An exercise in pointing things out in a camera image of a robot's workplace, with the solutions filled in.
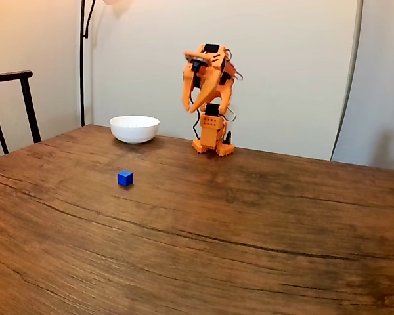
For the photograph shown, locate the blue cube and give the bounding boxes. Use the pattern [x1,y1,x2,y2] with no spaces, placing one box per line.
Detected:
[117,170,134,187]

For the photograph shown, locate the white bowl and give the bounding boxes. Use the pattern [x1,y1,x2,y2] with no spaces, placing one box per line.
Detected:
[109,114,161,144]

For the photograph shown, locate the black floor lamp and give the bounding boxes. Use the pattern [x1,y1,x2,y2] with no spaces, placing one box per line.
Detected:
[79,0,134,127]

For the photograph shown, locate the dark wooden chair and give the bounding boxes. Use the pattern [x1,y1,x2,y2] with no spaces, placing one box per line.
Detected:
[0,70,43,156]

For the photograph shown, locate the orange camera mount with camera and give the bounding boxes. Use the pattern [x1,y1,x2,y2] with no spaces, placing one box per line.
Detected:
[183,50,218,72]

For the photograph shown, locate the black cable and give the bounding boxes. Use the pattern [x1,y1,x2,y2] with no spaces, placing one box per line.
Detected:
[189,70,202,139]

